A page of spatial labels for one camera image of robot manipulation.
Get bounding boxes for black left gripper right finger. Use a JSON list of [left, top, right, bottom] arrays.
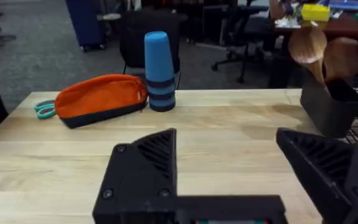
[[275, 127, 358, 224]]

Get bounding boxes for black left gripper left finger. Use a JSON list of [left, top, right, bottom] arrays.
[[92, 128, 178, 224]]

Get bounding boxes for black cutlery holder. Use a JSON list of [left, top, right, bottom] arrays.
[[300, 70, 358, 139]]

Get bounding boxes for orange zip bag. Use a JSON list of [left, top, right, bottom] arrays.
[[53, 73, 149, 129]]

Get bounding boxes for blue cup stack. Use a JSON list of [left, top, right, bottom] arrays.
[[144, 30, 177, 113]]

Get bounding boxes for wooden spoon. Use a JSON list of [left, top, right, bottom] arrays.
[[288, 26, 329, 85], [323, 37, 358, 82]]

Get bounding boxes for black office chair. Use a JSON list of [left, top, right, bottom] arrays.
[[211, 0, 278, 85], [119, 8, 183, 91]]

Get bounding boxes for brown table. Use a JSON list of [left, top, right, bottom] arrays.
[[272, 11, 358, 43]]

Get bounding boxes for yellow box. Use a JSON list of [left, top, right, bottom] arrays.
[[301, 3, 331, 22]]

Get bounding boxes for blue bin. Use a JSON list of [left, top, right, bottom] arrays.
[[65, 0, 109, 52]]

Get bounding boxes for teal handled scissors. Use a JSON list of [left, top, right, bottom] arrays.
[[34, 99, 57, 120]]

